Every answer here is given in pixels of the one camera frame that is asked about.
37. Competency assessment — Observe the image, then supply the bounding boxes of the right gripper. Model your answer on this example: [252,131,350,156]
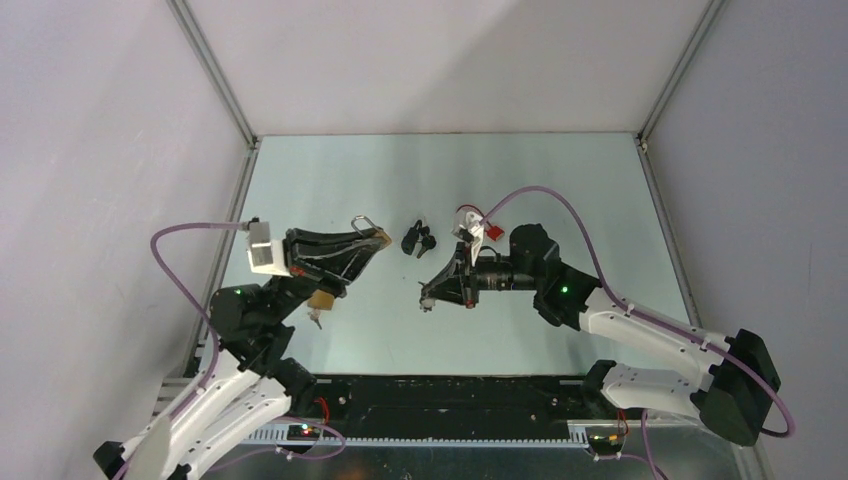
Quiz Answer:
[421,241,540,310]

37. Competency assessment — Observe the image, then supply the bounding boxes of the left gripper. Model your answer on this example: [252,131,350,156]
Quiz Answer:
[267,225,388,323]

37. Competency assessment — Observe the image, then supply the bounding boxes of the small padlock keys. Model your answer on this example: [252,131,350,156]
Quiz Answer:
[419,298,436,313]

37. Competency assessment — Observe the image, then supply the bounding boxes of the black-headed keys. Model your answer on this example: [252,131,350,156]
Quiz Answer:
[416,226,437,259]

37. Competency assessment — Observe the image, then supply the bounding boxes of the black Kaijing padlock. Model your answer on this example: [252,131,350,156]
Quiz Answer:
[400,220,424,256]

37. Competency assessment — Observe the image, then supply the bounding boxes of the small brass padlock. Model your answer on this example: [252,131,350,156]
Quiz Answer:
[350,215,390,241]

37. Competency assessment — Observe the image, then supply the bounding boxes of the red cable lock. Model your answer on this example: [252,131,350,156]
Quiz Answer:
[455,204,505,242]

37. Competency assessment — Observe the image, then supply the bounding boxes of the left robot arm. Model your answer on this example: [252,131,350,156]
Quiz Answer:
[93,218,391,479]

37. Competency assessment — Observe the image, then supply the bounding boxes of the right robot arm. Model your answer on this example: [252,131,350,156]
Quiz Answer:
[419,224,781,446]

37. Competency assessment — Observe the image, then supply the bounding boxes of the large brass padlock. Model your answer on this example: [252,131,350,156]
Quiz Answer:
[307,290,336,311]

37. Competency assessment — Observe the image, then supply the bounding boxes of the large padlock keys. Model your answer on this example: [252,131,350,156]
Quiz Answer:
[308,309,323,330]

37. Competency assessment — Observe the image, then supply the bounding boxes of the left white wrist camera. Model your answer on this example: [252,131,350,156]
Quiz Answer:
[245,219,292,277]

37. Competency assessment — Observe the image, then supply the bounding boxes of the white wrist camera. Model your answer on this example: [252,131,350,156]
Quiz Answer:
[245,219,292,277]
[451,206,485,266]

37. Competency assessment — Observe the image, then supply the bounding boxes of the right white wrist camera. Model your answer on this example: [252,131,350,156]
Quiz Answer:
[451,206,485,266]

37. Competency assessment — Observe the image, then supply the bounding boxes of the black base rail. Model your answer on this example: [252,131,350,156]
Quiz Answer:
[288,374,637,443]

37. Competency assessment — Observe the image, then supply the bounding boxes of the aluminium frame post left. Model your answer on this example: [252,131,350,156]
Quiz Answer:
[167,0,258,149]

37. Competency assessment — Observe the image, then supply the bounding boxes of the aluminium frame post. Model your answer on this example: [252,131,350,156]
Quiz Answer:
[167,0,258,149]
[636,0,727,145]

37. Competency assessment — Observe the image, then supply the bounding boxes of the aluminium frame post right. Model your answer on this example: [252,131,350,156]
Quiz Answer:
[636,0,727,145]

